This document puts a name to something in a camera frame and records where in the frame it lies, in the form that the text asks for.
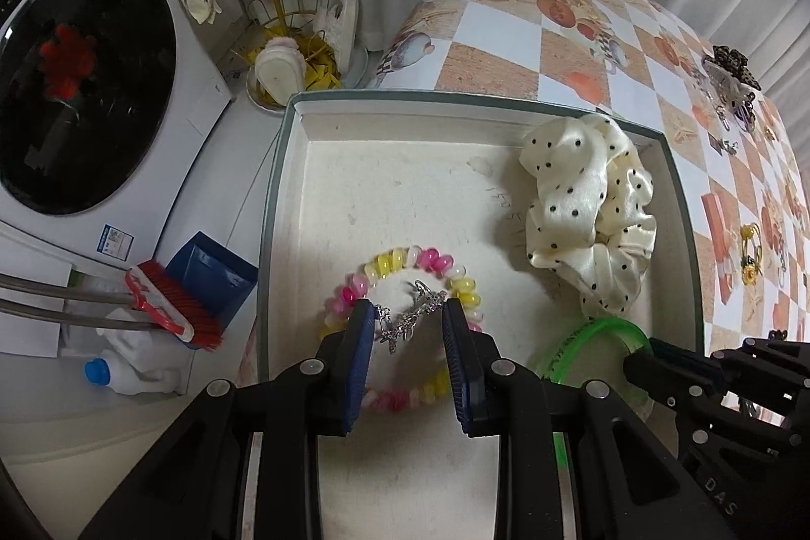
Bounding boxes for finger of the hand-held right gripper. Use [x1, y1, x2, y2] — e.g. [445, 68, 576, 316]
[623, 353, 793, 441]
[647, 338, 810, 390]

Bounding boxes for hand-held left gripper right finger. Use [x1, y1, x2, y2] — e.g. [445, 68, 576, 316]
[441, 298, 738, 540]

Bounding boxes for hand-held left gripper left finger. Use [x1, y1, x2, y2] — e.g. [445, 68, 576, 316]
[79, 298, 381, 540]

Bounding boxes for silver rhinestone chain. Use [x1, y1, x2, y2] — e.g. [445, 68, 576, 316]
[373, 280, 450, 354]

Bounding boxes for green plastic bangle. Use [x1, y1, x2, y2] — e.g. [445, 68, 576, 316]
[535, 315, 654, 468]

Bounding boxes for yellow flower tassel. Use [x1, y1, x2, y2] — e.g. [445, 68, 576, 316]
[727, 224, 764, 286]

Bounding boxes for white box with grey rim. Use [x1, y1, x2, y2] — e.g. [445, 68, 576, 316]
[255, 91, 706, 540]

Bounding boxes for blue dustpan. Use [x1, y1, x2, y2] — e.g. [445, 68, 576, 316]
[168, 231, 259, 319]

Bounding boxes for cream polka dot scrunchie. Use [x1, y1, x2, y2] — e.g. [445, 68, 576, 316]
[520, 113, 659, 319]

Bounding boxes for red brush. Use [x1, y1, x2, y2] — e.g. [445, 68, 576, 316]
[0, 260, 225, 350]

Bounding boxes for white bottle with blue cap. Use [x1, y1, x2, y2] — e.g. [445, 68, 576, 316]
[84, 350, 191, 397]

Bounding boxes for white plastic jug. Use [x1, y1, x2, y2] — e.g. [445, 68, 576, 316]
[95, 307, 191, 370]

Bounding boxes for purple hair clip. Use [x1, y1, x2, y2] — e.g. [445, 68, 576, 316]
[731, 94, 758, 131]

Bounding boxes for white hair clip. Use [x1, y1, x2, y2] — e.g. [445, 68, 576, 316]
[705, 65, 749, 106]

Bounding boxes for yellow plastic strips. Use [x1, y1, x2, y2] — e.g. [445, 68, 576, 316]
[253, 27, 343, 92]

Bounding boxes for white slipper with pink fur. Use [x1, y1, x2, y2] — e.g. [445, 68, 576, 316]
[254, 37, 308, 106]

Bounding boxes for white washing machine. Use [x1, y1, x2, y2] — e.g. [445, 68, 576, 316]
[0, 0, 238, 339]

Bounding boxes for white fluffy slipper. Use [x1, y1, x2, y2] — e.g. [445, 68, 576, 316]
[314, 0, 360, 73]

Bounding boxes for checked printed tablecloth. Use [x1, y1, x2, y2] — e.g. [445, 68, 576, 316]
[370, 0, 810, 421]

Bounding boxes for red cloth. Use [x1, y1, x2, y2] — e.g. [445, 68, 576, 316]
[39, 24, 97, 101]

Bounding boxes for pink yellow spiral hair tie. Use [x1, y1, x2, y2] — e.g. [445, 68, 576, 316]
[319, 245, 485, 413]

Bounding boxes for grey metal handle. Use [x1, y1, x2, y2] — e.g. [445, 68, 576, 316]
[0, 273, 135, 306]

